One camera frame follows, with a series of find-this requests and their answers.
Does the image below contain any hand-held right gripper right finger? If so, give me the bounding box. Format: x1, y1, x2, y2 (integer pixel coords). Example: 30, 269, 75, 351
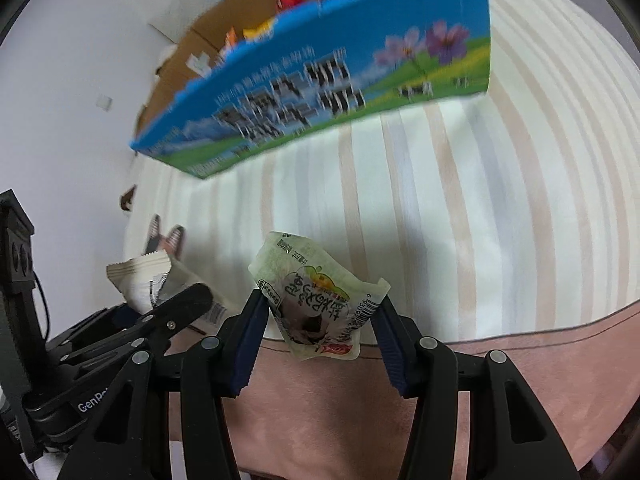
371, 296, 582, 480

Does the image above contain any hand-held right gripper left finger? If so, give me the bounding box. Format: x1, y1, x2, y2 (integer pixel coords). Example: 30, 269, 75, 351
56, 289, 272, 480

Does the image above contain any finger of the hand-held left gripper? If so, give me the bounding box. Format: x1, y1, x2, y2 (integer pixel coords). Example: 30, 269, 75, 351
59, 283, 214, 367
46, 304, 147, 354

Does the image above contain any beige snack packet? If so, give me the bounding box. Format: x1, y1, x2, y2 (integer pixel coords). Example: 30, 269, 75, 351
105, 253, 237, 334

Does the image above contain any green snack packet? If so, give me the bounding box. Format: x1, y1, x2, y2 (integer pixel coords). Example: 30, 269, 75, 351
248, 231, 391, 362

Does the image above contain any blue printed cardboard box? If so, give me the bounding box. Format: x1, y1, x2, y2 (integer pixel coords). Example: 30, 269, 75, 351
129, 0, 494, 182

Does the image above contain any white plush with brown patches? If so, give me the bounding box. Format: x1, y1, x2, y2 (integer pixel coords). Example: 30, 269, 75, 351
119, 185, 186, 261

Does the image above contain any pink blanket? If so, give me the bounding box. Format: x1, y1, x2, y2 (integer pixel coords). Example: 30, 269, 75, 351
164, 299, 640, 480

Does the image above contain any cream striped blanket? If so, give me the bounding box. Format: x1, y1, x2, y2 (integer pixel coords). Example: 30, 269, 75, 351
122, 0, 640, 348

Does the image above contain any yellow snack packet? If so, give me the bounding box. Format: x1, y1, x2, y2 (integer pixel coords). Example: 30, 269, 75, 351
242, 16, 277, 42

